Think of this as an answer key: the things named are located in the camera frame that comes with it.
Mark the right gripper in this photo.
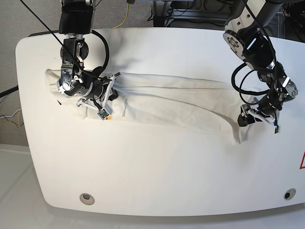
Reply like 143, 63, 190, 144
57, 73, 118, 107

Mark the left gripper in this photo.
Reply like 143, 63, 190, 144
237, 90, 286, 127

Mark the white printed T-shirt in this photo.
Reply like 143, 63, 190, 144
44, 68, 260, 145

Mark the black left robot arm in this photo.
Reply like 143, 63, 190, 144
223, 0, 298, 130

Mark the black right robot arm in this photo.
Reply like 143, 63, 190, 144
57, 0, 112, 110

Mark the right table grommet hole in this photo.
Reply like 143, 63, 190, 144
284, 188, 296, 200

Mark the table grommet hole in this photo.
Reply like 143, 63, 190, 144
80, 193, 95, 206
284, 188, 296, 200

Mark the black metal stand base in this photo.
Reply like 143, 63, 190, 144
148, 0, 231, 27

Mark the left table grommet hole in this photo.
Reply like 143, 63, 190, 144
80, 193, 95, 206

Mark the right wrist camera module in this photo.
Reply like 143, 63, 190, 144
97, 108, 112, 120

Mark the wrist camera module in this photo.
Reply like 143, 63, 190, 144
274, 125, 280, 134
97, 108, 112, 120

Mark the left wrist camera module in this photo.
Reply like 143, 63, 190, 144
274, 125, 280, 134

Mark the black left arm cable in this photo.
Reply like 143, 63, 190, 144
231, 0, 279, 105

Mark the floor cables left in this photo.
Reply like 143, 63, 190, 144
0, 85, 23, 129

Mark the yellow cable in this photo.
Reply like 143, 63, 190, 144
113, 0, 134, 29

